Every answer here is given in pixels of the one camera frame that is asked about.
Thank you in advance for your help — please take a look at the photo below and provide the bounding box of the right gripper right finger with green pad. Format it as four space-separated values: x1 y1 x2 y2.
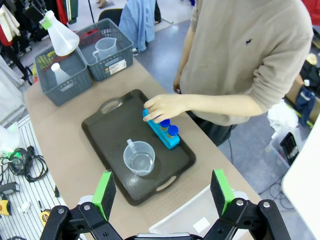
203 169 292 240

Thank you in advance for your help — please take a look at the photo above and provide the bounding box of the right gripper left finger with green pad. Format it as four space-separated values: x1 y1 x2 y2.
39 170 123 240

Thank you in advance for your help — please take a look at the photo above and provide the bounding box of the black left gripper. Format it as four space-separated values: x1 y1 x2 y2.
22 3 54 30

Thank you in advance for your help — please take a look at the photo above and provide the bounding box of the large translucent conical flask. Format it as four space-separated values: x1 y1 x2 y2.
39 10 81 57

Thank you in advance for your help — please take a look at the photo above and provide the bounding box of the clear plastic measuring beaker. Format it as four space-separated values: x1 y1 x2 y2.
122 138 156 177
92 36 118 62

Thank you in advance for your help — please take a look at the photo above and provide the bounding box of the person's right forearm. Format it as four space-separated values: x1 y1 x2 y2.
174 26 197 86

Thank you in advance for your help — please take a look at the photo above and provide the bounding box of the person's left forearm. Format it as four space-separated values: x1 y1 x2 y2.
183 93 265 118

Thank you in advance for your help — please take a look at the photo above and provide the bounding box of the person's left hand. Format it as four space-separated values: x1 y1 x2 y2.
143 93 188 125

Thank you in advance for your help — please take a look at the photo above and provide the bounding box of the person's right hand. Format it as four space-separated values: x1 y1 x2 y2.
172 74 183 95

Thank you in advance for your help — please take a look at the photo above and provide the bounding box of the green and white jacket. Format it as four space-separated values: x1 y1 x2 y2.
62 0 79 25

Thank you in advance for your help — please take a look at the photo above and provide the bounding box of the white hanging coat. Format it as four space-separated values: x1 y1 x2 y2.
0 4 21 43

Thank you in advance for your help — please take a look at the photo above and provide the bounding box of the clear plastic storage box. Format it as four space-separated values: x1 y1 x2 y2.
148 183 253 240

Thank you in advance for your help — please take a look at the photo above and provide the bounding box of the small translucent conical flask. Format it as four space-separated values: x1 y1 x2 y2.
50 62 73 86

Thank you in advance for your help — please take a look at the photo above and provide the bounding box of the black plastic serving tray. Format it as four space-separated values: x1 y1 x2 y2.
81 88 197 207

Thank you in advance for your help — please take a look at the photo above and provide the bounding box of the black chair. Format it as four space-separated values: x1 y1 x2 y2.
98 8 124 23

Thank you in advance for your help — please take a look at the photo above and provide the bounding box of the blue four-hole tube rack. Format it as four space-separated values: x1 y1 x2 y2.
142 99 181 150

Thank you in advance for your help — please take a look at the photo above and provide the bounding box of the gray plastic basket with label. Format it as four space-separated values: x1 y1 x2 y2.
76 18 135 82

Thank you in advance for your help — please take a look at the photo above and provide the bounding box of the small white plastic part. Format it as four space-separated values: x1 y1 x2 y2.
17 201 32 214

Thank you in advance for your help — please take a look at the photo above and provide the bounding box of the white desk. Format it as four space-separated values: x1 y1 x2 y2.
281 119 320 240

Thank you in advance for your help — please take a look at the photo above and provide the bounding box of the white slotted mounting table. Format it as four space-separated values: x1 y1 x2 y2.
0 114 67 240

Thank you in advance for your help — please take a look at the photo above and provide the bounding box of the light blue cloth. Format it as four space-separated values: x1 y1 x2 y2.
118 0 156 52

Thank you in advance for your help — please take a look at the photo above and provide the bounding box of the white plastic bag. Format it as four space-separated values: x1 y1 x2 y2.
266 99 300 134

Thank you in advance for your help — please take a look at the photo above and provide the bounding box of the translucent plastic sheet bag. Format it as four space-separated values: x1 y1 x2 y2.
0 122 21 156

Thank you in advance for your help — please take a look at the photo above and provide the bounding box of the brown cardboard box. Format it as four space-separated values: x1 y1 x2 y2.
284 74 320 121

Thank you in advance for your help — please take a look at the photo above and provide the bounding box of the person in beige sweater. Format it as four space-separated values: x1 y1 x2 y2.
174 0 315 148

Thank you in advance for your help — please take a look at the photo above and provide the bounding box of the red cloth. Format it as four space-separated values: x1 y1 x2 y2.
301 0 320 26

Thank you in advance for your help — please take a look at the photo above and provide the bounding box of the black coiled cable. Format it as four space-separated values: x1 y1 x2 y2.
8 145 49 183

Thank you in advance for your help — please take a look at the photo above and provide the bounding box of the black power strip with cables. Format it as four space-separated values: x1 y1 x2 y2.
279 131 300 166

